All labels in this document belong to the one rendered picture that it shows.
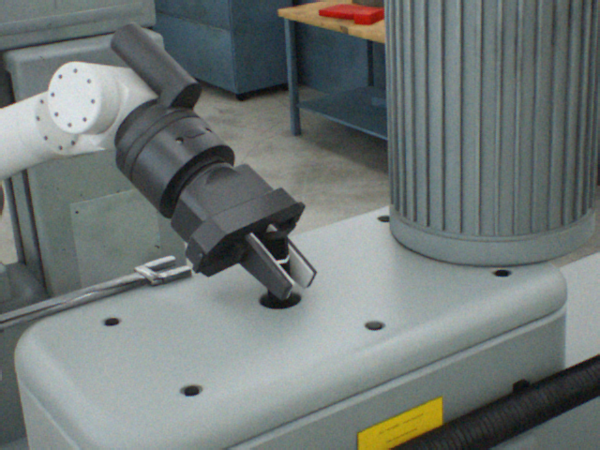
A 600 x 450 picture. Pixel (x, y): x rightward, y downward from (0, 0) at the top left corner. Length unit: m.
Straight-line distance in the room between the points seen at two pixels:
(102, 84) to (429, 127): 0.29
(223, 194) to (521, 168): 0.26
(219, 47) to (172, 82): 7.48
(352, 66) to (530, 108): 7.24
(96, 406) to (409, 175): 0.37
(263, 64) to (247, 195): 7.51
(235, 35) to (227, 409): 7.52
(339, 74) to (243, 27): 0.82
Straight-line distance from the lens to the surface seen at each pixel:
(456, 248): 1.00
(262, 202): 0.94
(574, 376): 1.00
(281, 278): 0.91
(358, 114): 7.15
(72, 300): 0.98
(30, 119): 1.07
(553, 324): 1.00
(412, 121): 0.98
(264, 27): 8.40
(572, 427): 1.11
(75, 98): 0.99
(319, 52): 8.51
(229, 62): 8.38
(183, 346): 0.89
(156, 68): 0.99
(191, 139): 0.96
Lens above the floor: 2.32
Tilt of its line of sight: 22 degrees down
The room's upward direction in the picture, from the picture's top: 4 degrees counter-clockwise
